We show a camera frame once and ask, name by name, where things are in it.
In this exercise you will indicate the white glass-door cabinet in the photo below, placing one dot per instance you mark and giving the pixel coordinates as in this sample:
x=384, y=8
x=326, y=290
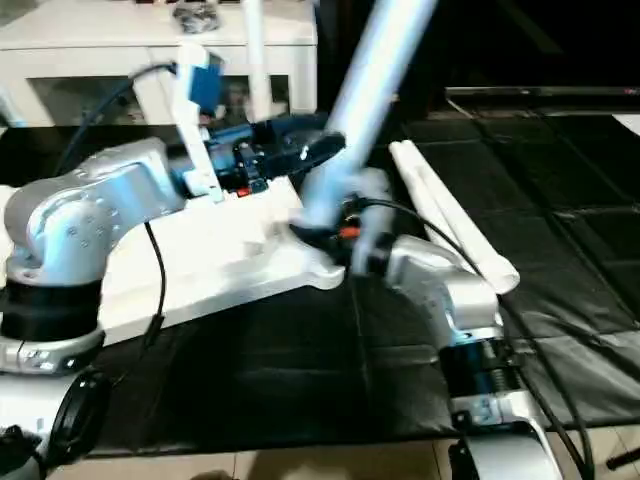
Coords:
x=90, y=50

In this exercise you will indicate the dark metal rail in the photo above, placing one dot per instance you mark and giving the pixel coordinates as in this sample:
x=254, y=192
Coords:
x=550, y=93

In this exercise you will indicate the black work mat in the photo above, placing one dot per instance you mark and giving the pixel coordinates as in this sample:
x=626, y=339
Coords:
x=300, y=380

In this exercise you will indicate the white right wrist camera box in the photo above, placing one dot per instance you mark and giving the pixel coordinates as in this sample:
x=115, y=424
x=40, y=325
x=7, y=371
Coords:
x=376, y=188

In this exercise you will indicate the dark bundle on cabinet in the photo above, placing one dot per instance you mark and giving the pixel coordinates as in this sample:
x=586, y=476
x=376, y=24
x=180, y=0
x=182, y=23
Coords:
x=195, y=15

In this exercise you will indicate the black tripod stand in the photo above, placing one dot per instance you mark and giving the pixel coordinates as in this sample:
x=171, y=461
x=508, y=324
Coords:
x=622, y=460

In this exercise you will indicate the white plastic table leg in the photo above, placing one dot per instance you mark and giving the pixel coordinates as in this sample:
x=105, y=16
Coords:
x=470, y=230
x=360, y=100
x=425, y=195
x=256, y=60

